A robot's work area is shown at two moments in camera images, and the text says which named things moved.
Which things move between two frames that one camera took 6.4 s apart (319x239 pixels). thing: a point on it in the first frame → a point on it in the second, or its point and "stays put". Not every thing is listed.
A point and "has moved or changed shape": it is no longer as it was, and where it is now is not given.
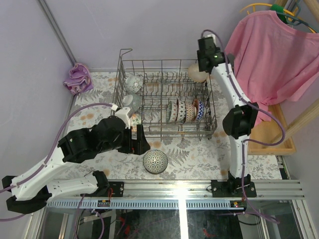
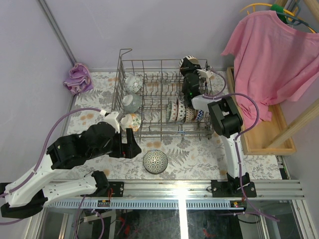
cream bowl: (195, 75) has moved or changed shape
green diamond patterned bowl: (169, 109) stays put
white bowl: (174, 112) stays put
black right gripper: (199, 56) → (187, 66)
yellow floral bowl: (136, 120) stays put
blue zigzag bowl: (201, 110) stays put
